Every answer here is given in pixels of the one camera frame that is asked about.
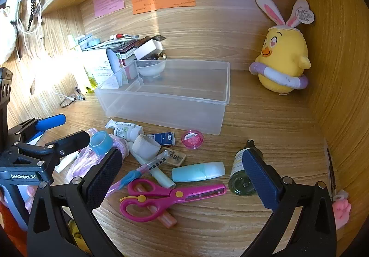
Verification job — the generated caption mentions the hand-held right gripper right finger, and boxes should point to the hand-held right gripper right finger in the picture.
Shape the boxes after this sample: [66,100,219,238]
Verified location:
[239,149,338,257]

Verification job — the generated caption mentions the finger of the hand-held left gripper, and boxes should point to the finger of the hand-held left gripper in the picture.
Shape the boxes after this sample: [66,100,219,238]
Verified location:
[12,130,92,165]
[7,114,67,144]

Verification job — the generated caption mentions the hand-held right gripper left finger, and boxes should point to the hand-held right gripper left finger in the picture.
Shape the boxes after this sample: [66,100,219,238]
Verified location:
[27,148,127,257]

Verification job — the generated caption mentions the pink mesh pouch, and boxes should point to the pink mesh pouch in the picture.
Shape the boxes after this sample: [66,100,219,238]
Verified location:
[66,128,129,180]

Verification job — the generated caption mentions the cream stick tube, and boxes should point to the cream stick tube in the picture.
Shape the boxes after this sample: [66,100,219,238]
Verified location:
[55,150,80,173]

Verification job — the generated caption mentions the green glass bottle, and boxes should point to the green glass bottle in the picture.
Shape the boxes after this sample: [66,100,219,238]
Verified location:
[228,139,264,196]

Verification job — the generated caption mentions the blue capped purple pen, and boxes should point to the blue capped purple pen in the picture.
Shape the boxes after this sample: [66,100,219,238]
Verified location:
[107,150,170,195]

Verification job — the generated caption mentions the blue tape roll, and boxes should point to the blue tape roll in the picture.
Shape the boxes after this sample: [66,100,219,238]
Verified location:
[89,130,113,156]

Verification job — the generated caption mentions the mint green highlighter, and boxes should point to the mint green highlighter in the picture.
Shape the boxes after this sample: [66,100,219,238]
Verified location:
[172,161,226,183]

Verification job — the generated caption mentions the orange tube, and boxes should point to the orange tube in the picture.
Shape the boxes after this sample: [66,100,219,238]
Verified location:
[135,183,178,229]

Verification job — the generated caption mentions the pink scissors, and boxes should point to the pink scissors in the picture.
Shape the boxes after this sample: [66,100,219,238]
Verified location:
[119,179,227,222]

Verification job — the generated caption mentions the clear plastic storage box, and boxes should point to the clear plastic storage box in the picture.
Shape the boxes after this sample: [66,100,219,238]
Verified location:
[95,59,231,136]

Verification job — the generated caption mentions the person's left forearm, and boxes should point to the person's left forearm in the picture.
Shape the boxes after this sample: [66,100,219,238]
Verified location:
[0,202,28,249]

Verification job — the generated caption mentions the person's left hand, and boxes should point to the person's left hand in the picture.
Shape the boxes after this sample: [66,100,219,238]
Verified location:
[24,185,37,213]

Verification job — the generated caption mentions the white tube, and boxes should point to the white tube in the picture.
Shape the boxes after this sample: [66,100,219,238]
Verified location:
[105,119,137,130]

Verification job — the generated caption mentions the small white bottle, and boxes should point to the small white bottle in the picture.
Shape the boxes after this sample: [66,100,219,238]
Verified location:
[114,125,144,141]

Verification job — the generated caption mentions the white bandage roll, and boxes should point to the white bandage roll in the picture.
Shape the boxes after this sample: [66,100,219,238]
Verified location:
[132,134,161,161]

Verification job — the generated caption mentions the yellow liquid bottle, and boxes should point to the yellow liquid bottle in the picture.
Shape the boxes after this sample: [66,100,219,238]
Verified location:
[85,68,100,95]

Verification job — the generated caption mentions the pale yellow highlighter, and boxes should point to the pale yellow highlighter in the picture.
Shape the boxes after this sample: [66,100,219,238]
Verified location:
[148,166,176,189]

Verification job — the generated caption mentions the yellow soft item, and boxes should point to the yellow soft item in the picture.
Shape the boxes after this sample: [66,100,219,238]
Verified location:
[68,218,90,253]

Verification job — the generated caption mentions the small blue box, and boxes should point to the small blue box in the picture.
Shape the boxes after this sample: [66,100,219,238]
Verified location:
[147,133,176,146]

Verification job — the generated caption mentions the white carton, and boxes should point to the white carton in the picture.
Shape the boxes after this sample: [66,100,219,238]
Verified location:
[83,50,122,87]

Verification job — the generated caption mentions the beige eraser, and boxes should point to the beige eraser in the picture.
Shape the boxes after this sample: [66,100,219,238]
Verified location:
[160,148,185,166]

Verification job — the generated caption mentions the pink round compact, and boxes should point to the pink round compact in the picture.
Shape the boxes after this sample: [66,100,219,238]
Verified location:
[182,129,204,150]

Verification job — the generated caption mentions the grey oval card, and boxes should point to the grey oval card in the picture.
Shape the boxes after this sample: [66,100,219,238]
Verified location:
[106,48,122,73]

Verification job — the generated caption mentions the pink paw toy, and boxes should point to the pink paw toy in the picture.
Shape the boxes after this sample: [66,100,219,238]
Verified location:
[331,191,352,230]

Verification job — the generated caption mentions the stack of books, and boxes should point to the stack of books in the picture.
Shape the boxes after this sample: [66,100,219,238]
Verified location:
[78,34,150,62]

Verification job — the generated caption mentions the white fluffy cloth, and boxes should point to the white fluffy cloth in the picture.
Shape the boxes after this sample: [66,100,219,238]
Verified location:
[0,0,21,64]

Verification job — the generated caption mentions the black studded headband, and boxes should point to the black studded headband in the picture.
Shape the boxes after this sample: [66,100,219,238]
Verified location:
[20,0,41,33]

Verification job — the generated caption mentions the white box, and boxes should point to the white box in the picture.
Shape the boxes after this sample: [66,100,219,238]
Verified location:
[133,39,165,61]

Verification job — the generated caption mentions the pile of metal trinkets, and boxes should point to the pile of metal trinkets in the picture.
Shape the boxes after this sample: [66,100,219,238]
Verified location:
[144,53,168,61]

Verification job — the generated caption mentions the yellow chick plush toy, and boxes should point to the yellow chick plush toy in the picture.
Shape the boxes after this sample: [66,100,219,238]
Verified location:
[249,0,316,95]

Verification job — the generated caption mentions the pink paper note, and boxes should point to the pink paper note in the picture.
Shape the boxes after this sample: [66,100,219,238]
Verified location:
[94,0,125,18]

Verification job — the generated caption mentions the orange paper note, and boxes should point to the orange paper note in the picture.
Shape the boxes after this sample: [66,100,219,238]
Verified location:
[132,0,196,15]

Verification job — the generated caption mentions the black hair tie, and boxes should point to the black hair tie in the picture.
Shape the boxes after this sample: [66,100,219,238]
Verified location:
[60,95,85,108]

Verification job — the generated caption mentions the dark strap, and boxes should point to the dark strap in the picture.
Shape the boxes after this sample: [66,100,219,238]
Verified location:
[325,146,338,197]

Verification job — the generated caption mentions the white cable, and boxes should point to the white cable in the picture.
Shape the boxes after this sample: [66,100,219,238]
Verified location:
[12,0,44,62]

